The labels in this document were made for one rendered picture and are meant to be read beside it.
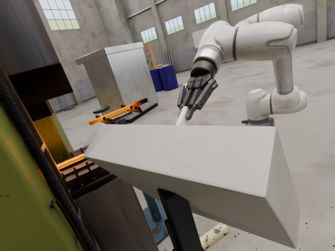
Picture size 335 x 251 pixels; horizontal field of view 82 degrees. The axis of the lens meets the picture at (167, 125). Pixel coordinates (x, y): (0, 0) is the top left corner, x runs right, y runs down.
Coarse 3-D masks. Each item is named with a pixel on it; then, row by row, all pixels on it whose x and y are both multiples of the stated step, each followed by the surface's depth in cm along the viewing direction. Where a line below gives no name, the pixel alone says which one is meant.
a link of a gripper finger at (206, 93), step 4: (212, 80) 55; (208, 84) 55; (212, 84) 55; (204, 88) 55; (208, 88) 55; (212, 88) 56; (204, 92) 54; (208, 92) 55; (200, 96) 54; (204, 96) 54; (208, 96) 55; (196, 100) 54; (200, 100) 53; (204, 100) 55; (196, 104) 53; (200, 104) 55; (204, 104) 55; (200, 108) 54
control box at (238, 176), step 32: (128, 128) 36; (160, 128) 31; (192, 128) 27; (224, 128) 24; (256, 128) 22; (96, 160) 37; (128, 160) 30; (160, 160) 27; (192, 160) 24; (224, 160) 22; (256, 160) 20; (192, 192) 27; (224, 192) 21; (256, 192) 18; (288, 192) 27; (256, 224) 29; (288, 224) 27
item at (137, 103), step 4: (140, 100) 147; (144, 100) 148; (132, 104) 143; (136, 104) 143; (140, 104) 145; (124, 108) 138; (128, 108) 140; (112, 112) 136; (116, 112) 135; (120, 112) 137; (104, 116) 131; (108, 116) 132; (112, 116) 134; (92, 120) 129; (96, 120) 128; (100, 120) 129; (92, 124) 127
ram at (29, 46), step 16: (0, 0) 50; (16, 0) 51; (32, 0) 53; (0, 16) 50; (16, 16) 52; (32, 16) 53; (0, 32) 51; (16, 32) 52; (32, 32) 54; (0, 48) 51; (16, 48) 53; (32, 48) 54; (48, 48) 56; (16, 64) 54; (32, 64) 55; (48, 64) 57
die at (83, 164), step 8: (64, 160) 87; (80, 160) 80; (88, 160) 80; (64, 168) 78; (72, 168) 77; (80, 168) 76; (96, 168) 74; (72, 176) 73; (80, 176) 72; (88, 176) 73; (96, 176) 75; (72, 184) 71
